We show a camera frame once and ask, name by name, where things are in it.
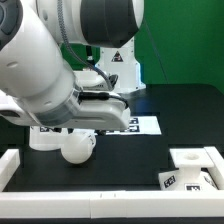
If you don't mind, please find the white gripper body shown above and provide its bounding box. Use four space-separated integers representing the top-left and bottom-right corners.
54 91 131 131

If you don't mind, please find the white lamp bulb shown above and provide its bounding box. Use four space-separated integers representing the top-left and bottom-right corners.
61 131 96 164

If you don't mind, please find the white lamp base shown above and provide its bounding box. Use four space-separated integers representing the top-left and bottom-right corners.
158 148 217 191

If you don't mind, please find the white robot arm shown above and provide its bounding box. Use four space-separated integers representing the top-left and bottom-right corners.
0 0 144 130

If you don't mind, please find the white lamp shade cone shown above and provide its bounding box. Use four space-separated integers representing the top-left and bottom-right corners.
29 126 68 151

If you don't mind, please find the white marker sheet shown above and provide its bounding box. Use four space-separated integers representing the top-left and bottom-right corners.
96 116 162 136

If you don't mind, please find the white left fence bar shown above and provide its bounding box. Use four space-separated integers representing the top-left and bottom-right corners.
0 149 20 192

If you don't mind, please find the white fence bar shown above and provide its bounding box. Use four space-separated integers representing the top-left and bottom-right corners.
0 149 20 192
0 190 224 219
205 146 224 190

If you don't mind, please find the white right fence bar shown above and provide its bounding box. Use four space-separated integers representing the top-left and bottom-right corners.
205 146 224 190

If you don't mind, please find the white front fence bar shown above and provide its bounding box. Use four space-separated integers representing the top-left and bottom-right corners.
0 190 224 219

